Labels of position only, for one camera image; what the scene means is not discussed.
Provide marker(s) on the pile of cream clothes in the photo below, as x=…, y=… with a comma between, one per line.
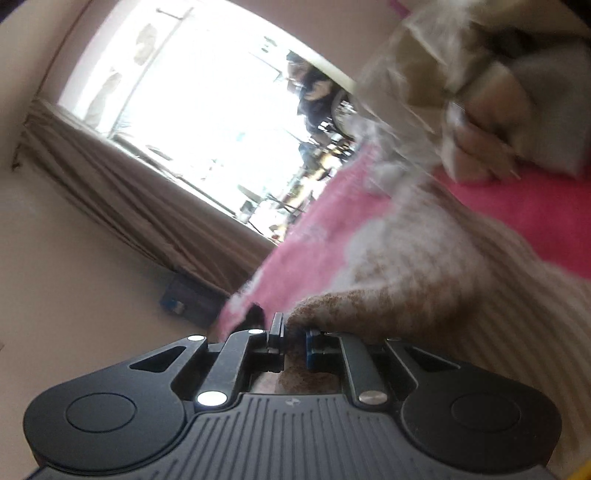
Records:
x=461, y=83

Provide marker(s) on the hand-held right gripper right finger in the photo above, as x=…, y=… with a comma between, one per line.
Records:
x=308, y=346

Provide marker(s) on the brown curtain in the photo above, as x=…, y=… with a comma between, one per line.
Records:
x=129, y=198

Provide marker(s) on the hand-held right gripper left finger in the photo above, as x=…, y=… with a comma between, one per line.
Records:
x=277, y=330

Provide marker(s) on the wheelchair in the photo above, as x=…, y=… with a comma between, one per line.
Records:
x=323, y=101

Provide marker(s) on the beige houndstooth knit sweater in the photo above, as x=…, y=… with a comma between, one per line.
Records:
x=415, y=286

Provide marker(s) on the pink printed blanket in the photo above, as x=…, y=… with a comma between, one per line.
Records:
x=323, y=230

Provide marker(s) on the bright window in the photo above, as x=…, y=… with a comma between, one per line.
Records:
x=184, y=92

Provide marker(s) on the black garment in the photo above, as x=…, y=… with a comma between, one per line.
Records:
x=256, y=314

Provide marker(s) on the blue box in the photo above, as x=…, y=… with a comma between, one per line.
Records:
x=184, y=300

